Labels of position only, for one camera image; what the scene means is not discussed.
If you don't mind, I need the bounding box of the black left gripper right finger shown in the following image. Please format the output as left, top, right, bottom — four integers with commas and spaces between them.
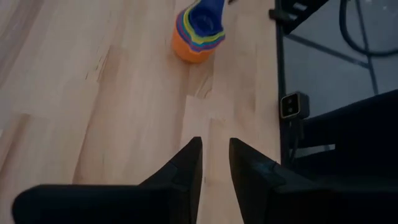
229, 138, 398, 224

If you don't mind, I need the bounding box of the green measuring cup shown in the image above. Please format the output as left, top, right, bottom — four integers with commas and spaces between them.
185, 6, 226, 43

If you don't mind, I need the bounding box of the orange measuring cup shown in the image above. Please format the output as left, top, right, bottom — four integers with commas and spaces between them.
171, 26, 215, 64

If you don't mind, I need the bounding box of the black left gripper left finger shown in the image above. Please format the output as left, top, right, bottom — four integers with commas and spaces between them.
11, 136, 203, 224

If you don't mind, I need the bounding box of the teal measuring cup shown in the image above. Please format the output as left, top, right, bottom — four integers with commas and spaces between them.
178, 11, 226, 47

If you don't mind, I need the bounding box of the large blue measuring cup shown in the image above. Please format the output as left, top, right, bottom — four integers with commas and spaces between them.
175, 15, 225, 53

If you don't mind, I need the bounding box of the person's leg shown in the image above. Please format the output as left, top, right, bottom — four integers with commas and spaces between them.
294, 89, 398, 188

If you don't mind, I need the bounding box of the yellow measuring cup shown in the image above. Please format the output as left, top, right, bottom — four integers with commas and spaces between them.
182, 7, 226, 45

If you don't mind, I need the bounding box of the red measuring cup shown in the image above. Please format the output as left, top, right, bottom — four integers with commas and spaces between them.
176, 12, 226, 50

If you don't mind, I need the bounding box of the small grey depth camera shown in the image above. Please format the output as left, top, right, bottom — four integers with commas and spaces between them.
279, 91, 310, 121

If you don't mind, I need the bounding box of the thick black hanging cable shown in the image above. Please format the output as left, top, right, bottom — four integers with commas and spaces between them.
338, 0, 398, 58

